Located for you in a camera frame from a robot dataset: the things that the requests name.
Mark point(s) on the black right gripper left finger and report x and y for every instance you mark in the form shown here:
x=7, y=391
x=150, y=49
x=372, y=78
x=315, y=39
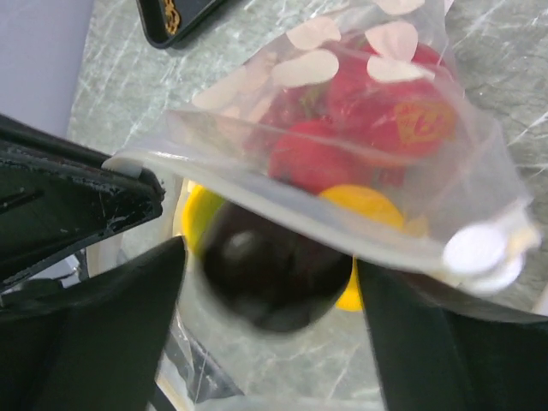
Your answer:
x=95, y=345

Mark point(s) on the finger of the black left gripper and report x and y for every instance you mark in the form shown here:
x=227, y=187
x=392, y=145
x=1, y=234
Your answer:
x=57, y=199

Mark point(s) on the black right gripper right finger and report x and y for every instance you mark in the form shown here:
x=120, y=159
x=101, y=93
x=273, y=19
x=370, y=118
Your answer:
x=437, y=348

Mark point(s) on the yellow pear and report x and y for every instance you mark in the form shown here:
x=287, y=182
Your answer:
x=373, y=205

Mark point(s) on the dark purple mangosteen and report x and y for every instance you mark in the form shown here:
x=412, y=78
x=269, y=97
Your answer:
x=272, y=278

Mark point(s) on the red apple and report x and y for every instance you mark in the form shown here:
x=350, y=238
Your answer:
x=406, y=119
x=303, y=158

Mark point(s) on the clear polka dot zip bag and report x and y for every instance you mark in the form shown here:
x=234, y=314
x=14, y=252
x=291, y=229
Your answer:
x=348, y=215

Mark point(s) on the black rectangular tray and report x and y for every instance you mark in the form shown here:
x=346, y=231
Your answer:
x=193, y=14

